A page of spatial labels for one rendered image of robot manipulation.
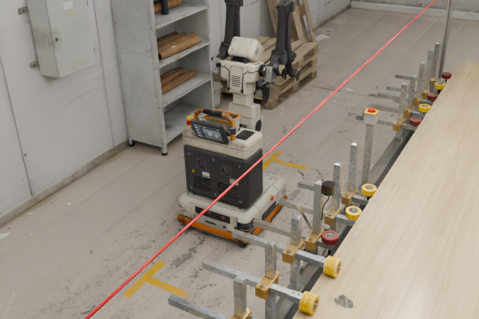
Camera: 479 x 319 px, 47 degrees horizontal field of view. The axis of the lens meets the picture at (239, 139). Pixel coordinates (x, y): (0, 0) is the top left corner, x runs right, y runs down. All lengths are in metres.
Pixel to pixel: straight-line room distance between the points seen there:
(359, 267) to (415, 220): 0.49
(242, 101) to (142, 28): 1.35
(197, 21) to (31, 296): 3.10
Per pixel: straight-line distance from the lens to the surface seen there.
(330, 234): 2.72
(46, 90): 4.74
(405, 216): 2.92
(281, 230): 2.82
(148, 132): 5.38
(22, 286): 4.11
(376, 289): 2.47
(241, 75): 3.94
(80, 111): 5.04
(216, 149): 3.86
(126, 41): 5.15
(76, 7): 4.54
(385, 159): 3.85
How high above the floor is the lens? 2.52
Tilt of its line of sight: 27 degrees down
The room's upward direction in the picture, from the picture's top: 2 degrees counter-clockwise
